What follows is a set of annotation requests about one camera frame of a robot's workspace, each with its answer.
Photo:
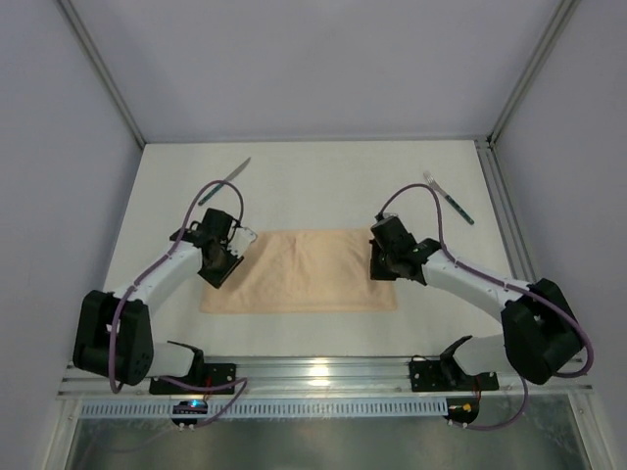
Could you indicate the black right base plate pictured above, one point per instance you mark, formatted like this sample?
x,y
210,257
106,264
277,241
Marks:
x,y
435,375

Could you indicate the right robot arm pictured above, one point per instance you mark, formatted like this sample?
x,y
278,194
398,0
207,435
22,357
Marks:
x,y
539,332

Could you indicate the right rear aluminium post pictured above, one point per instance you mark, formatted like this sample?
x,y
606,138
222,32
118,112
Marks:
x,y
541,52

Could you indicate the aluminium frame rail right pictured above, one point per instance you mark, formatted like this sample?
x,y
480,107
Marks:
x,y
518,255

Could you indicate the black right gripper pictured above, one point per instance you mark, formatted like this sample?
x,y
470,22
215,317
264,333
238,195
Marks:
x,y
384,265

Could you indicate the slotted cable duct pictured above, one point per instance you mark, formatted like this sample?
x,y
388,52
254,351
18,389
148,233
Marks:
x,y
266,408

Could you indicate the beige cloth napkin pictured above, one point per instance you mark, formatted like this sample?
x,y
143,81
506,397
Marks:
x,y
303,271

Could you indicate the left controller board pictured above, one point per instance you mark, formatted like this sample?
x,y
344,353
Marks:
x,y
187,414

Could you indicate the aluminium post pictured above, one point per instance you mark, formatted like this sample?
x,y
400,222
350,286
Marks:
x,y
541,52
90,50

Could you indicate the left rear aluminium post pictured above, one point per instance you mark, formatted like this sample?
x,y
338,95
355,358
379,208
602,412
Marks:
x,y
90,50

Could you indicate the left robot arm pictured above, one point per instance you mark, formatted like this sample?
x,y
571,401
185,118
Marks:
x,y
114,337

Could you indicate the front aluminium rail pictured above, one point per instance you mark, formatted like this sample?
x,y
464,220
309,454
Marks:
x,y
332,376

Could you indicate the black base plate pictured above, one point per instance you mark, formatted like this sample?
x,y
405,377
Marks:
x,y
211,375
435,375

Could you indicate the green handled knife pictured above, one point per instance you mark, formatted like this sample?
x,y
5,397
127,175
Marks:
x,y
229,178

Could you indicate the green handled fork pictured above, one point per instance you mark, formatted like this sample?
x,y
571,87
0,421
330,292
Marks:
x,y
430,180

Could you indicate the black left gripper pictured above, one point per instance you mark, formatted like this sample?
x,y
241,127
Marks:
x,y
218,266

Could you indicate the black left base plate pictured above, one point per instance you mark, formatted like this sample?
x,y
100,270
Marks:
x,y
211,375

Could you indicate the controller board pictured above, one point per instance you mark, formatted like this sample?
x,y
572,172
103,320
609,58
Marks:
x,y
187,414
461,412

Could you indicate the right controller board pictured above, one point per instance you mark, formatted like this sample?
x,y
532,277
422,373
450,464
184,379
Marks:
x,y
461,412

